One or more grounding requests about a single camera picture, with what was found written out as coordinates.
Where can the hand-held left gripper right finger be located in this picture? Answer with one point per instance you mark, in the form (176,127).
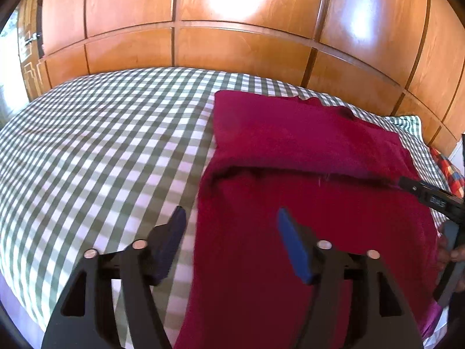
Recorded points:
(294,247)

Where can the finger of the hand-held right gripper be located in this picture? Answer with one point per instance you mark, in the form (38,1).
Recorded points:
(408,184)

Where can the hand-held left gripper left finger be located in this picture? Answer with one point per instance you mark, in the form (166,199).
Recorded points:
(170,240)

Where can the dark red knit sweater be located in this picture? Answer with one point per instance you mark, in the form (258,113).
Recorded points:
(290,138)

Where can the person's right hand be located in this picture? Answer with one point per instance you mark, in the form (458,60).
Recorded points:
(442,252)

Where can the red blue plaid pillow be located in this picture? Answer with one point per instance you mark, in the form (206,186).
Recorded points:
(450,167)

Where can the green white checked bedsheet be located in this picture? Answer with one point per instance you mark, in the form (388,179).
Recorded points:
(90,145)

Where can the purple bedspread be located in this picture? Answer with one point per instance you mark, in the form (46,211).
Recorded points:
(14,305)

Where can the wooden headboard wall panel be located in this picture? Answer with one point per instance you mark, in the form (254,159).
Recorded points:
(236,43)

